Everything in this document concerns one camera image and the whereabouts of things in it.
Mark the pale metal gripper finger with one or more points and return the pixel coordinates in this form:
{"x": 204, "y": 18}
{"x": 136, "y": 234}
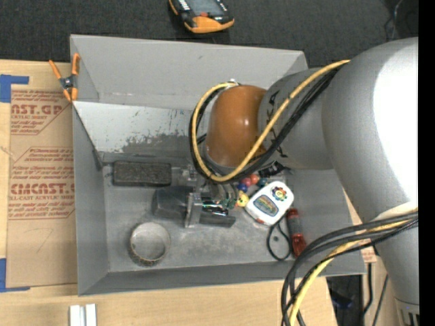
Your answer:
{"x": 185, "y": 175}
{"x": 193, "y": 209}

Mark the white toy with coloured beads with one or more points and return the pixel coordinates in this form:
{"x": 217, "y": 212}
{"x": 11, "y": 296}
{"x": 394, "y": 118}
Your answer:
{"x": 268, "y": 204}

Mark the dark brown flat block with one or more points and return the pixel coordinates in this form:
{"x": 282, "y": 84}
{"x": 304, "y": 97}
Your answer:
{"x": 142, "y": 174}

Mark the grey metal bin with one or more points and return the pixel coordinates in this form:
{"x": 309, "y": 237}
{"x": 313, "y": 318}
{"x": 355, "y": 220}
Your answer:
{"x": 142, "y": 63}

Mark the brown cardboard board red print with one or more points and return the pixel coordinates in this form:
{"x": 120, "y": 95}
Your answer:
{"x": 37, "y": 168}

